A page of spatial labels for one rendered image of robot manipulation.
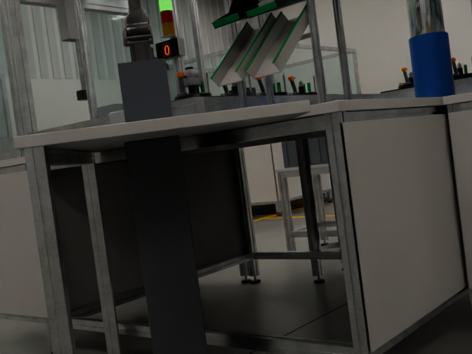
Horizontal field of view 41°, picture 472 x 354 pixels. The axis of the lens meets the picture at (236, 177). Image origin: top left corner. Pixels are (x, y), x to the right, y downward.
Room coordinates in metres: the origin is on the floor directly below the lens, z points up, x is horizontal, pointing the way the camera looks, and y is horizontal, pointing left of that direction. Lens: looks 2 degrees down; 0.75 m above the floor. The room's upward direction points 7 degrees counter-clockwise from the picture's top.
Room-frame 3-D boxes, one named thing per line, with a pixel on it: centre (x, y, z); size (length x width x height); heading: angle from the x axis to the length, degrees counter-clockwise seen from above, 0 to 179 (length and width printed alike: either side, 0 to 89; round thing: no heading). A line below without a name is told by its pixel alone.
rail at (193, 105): (2.43, 0.43, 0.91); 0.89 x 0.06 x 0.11; 51
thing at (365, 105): (2.72, -0.16, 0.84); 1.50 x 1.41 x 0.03; 51
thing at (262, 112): (1.95, 0.19, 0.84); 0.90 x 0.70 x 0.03; 5
